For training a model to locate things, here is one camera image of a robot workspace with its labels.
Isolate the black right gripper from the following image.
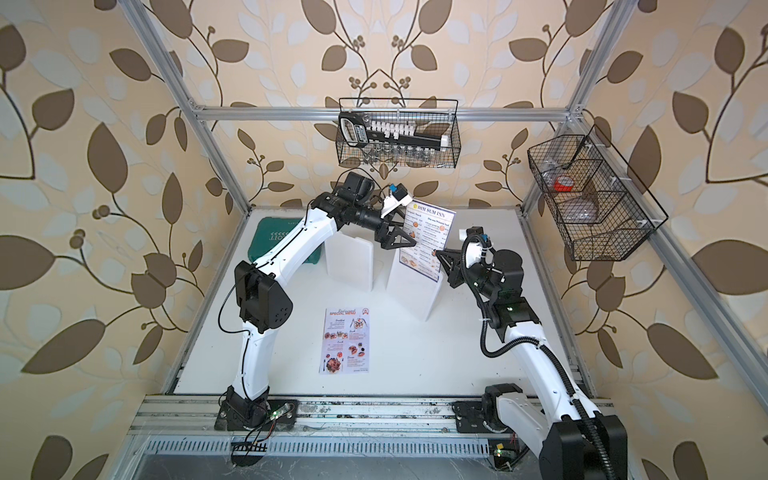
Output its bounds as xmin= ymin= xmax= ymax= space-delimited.
xmin=438 ymin=247 xmax=500 ymax=303

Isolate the white Dim Sum Inn menu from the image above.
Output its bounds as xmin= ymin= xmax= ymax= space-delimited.
xmin=398 ymin=200 xmax=456 ymax=281

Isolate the pink special menu sheet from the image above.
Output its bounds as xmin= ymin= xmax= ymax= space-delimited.
xmin=319 ymin=307 xmax=371 ymax=375

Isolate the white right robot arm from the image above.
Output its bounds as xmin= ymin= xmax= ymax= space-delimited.
xmin=435 ymin=236 xmax=629 ymax=479

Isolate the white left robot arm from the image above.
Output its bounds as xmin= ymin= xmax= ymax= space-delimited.
xmin=214 ymin=170 xmax=416 ymax=431

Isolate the black tool in basket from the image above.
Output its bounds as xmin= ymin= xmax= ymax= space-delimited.
xmin=338 ymin=112 xmax=451 ymax=149

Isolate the green plastic tool case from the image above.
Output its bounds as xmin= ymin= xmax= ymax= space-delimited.
xmin=247 ymin=216 xmax=322 ymax=266

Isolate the red object in basket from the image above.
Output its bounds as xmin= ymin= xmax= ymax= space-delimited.
xmin=553 ymin=175 xmax=576 ymax=193

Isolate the black wire basket back wall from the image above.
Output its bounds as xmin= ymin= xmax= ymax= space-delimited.
xmin=335 ymin=96 xmax=461 ymax=169

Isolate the black wire basket wall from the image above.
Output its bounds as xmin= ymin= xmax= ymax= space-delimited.
xmin=335 ymin=96 xmax=461 ymax=169
xmin=527 ymin=125 xmax=669 ymax=261

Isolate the black wire basket right wall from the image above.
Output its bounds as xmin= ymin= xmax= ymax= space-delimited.
xmin=527 ymin=125 xmax=669 ymax=261

